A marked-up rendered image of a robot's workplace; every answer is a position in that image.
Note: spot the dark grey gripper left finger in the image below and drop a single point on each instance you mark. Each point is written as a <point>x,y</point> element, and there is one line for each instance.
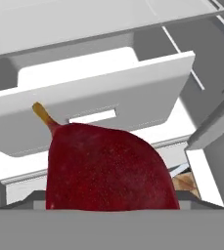
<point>32,200</point>

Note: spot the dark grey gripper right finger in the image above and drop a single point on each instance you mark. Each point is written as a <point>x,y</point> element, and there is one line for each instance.
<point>190,201</point>

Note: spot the red pear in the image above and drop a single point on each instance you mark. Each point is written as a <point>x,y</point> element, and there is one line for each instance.
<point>110,169</point>

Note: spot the grey fridge door bin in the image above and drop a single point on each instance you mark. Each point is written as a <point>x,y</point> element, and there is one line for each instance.
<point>214,125</point>

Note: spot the white fridge drawer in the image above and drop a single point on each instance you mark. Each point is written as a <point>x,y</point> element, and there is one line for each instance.
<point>84,94</point>

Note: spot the white fridge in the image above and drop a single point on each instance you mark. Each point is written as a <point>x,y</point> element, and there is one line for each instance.
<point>211,58</point>

